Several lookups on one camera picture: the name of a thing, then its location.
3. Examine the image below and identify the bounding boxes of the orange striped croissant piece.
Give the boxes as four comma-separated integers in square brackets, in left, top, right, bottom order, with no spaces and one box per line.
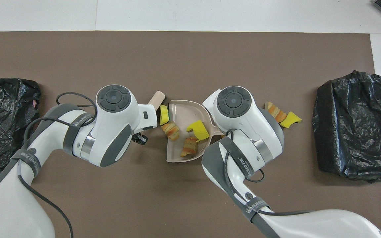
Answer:
[180,136,199,158]
[265,102,287,123]

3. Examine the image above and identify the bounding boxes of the brown table mat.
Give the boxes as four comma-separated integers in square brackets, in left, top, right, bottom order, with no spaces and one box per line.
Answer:
[0,31,381,238]

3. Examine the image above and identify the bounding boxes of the notched yellow sponge piece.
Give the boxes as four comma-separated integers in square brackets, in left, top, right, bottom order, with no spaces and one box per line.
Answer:
[186,120,210,142]

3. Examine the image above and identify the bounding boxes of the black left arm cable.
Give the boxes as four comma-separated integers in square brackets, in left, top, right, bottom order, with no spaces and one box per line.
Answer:
[17,92,98,238]

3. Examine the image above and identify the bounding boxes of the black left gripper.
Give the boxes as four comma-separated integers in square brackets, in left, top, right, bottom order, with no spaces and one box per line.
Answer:
[132,132,149,146]

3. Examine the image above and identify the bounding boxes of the beige hand brush black bristles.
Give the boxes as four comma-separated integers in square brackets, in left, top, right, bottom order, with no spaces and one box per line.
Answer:
[148,90,166,123]

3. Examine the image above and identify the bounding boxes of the pale croissant piece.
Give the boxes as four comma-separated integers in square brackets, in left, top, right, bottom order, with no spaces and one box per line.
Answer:
[162,121,180,142]

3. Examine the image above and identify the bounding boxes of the beige plastic dustpan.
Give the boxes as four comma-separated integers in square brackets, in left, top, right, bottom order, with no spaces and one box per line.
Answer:
[166,100,226,163]

